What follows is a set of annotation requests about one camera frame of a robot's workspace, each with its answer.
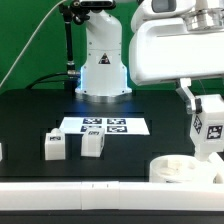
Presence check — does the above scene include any black cable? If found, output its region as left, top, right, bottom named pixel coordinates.
left=25, top=72, right=81, bottom=90

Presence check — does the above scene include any black overhead camera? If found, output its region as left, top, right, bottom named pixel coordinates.
left=74, top=0, right=115, bottom=10

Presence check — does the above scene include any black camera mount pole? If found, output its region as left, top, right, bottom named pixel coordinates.
left=59, top=3, right=80, bottom=78

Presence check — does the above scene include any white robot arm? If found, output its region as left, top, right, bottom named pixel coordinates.
left=76, top=0, right=224, bottom=114

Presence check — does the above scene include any white right barrier rail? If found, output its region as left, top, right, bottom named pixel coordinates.
left=209, top=153, right=224, bottom=184

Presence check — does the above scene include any white block at left edge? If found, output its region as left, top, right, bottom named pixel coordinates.
left=0, top=143, right=3, bottom=162

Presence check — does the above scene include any white round stool seat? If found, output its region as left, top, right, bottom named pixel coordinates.
left=149, top=155, right=217, bottom=183

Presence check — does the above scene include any white barrier rail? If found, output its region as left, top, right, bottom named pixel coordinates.
left=209, top=153, right=224, bottom=184
left=0, top=182, right=224, bottom=211

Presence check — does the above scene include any white front barrier rail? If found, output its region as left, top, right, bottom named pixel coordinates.
left=0, top=182, right=224, bottom=211

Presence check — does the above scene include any white fiducial marker sheet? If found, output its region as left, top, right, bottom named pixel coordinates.
left=59, top=117, right=150, bottom=135

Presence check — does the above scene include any white cable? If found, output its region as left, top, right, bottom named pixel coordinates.
left=0, top=0, right=68, bottom=88

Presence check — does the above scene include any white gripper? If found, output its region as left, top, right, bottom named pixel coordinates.
left=129, top=18, right=224, bottom=114

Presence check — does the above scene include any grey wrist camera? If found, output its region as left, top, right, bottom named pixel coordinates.
left=131, top=0, right=196, bottom=32

